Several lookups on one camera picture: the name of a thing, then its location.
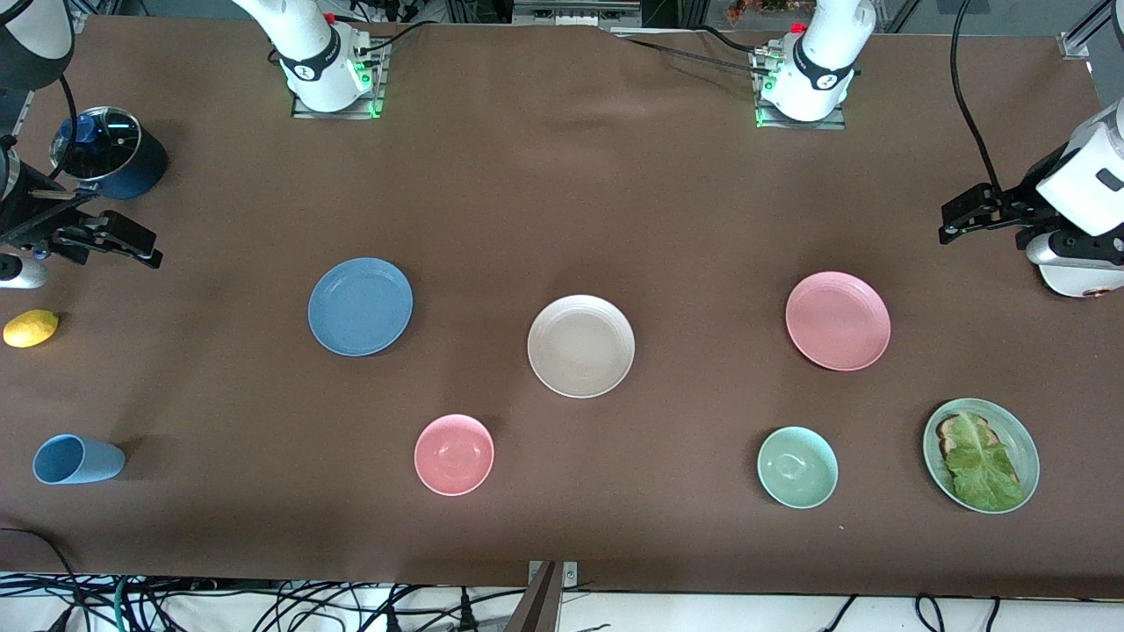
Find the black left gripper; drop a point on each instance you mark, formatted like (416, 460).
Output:
(1029, 195)

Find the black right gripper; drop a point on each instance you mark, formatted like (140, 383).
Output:
(26, 211)

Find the pink plate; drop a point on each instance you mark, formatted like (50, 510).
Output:
(837, 321)

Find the blue plate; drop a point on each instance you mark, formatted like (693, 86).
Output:
(360, 307)

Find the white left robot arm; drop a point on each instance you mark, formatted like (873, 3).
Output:
(825, 53)

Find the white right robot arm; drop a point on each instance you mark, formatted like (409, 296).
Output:
(307, 44)

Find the dark blue pot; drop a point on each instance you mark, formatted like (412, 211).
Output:
(145, 171)

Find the glass lid with blue knob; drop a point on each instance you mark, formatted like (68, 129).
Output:
(110, 145)

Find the yellow lemon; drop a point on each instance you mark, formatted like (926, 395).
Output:
(31, 328)

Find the slice of brown bread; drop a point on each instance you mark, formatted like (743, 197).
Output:
(948, 430)

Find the blue cup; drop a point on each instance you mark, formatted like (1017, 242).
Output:
(79, 460)

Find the green plate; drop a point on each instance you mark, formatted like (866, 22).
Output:
(1020, 439)

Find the green lettuce leaf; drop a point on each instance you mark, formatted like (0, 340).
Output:
(979, 465)

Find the green bowl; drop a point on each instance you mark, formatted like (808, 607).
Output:
(797, 468)

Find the pink bowl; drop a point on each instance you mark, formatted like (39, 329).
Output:
(454, 455)

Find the brown table cloth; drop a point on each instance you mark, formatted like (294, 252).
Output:
(562, 193)

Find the beige plate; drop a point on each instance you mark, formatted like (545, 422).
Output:
(580, 346)

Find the black power plug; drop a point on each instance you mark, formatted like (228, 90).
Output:
(467, 620)

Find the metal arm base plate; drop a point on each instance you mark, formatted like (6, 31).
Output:
(839, 118)
(373, 96)

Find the aluminium frame profile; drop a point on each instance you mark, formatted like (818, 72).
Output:
(1084, 35)

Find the aluminium frame bar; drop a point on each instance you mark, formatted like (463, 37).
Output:
(575, 13)

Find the metal table edge bracket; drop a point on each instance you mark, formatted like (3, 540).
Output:
(571, 572)

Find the dark camera post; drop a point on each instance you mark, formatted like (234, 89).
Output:
(537, 606)

